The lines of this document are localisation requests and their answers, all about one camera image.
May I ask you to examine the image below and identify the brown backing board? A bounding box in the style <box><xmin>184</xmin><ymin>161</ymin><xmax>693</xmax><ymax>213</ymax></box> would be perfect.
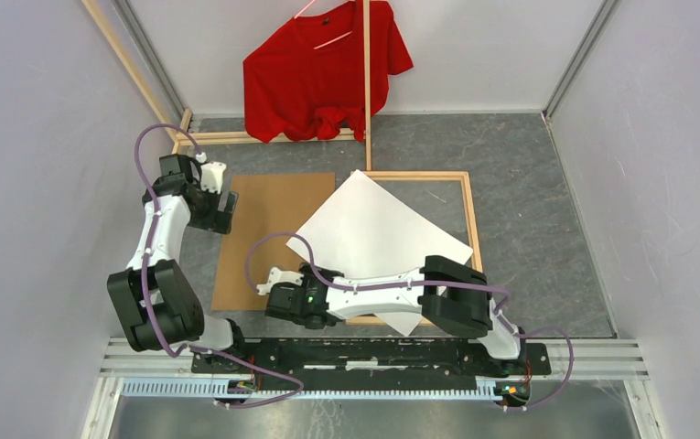
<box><xmin>210</xmin><ymin>173</ymin><xmax>336</xmax><ymax>311</ymax></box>

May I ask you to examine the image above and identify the printed photo sheet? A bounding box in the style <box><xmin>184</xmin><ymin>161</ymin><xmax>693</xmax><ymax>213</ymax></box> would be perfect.
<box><xmin>285</xmin><ymin>168</ymin><xmax>475</xmax><ymax>338</ymax></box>

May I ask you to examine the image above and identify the light wooden picture frame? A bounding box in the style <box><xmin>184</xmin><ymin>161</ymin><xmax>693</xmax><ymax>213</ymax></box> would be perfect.
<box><xmin>344</xmin><ymin>170</ymin><xmax>485</xmax><ymax>328</ymax></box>

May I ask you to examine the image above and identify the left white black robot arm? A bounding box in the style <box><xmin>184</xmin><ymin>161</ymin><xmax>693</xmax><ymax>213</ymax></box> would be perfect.
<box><xmin>107</xmin><ymin>154</ymin><xmax>249</xmax><ymax>373</ymax></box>

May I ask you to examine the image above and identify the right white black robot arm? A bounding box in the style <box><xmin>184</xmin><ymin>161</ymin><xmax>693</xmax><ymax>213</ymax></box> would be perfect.
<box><xmin>254</xmin><ymin>255</ymin><xmax>527</xmax><ymax>373</ymax></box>

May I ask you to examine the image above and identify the wooden clothes rack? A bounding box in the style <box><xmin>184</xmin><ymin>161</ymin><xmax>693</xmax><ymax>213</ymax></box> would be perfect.
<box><xmin>81</xmin><ymin>0</ymin><xmax>373</xmax><ymax>182</ymax></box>

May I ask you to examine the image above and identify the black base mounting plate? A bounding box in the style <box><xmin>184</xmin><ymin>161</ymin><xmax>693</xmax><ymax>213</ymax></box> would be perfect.
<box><xmin>191</xmin><ymin>337</ymin><xmax>552</xmax><ymax>391</ymax></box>

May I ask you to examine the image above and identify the red t-shirt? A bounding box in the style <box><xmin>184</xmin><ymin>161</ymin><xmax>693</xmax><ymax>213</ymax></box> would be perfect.
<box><xmin>242</xmin><ymin>1</ymin><xmax>414</xmax><ymax>143</ymax></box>

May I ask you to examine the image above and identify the pink clothes hanger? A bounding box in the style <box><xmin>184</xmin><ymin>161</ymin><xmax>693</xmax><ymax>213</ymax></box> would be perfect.
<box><xmin>292</xmin><ymin>1</ymin><xmax>359</xmax><ymax>50</ymax></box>

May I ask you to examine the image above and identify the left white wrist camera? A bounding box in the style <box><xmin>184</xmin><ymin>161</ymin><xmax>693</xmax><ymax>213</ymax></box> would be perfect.
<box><xmin>195</xmin><ymin>153</ymin><xmax>227</xmax><ymax>194</ymax></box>

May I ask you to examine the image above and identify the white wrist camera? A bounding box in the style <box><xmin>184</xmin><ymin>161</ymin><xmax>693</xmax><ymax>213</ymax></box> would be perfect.
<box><xmin>255</xmin><ymin>266</ymin><xmax>304</xmax><ymax>295</ymax></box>
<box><xmin>195</xmin><ymin>153</ymin><xmax>227</xmax><ymax>194</ymax></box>

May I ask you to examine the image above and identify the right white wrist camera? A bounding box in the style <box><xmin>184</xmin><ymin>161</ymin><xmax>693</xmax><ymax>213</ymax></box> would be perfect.
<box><xmin>255</xmin><ymin>266</ymin><xmax>304</xmax><ymax>295</ymax></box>

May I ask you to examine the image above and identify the white slotted cable duct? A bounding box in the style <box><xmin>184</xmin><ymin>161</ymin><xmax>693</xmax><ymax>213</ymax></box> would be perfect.
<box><xmin>120</xmin><ymin>376</ymin><xmax>502</xmax><ymax>402</ymax></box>

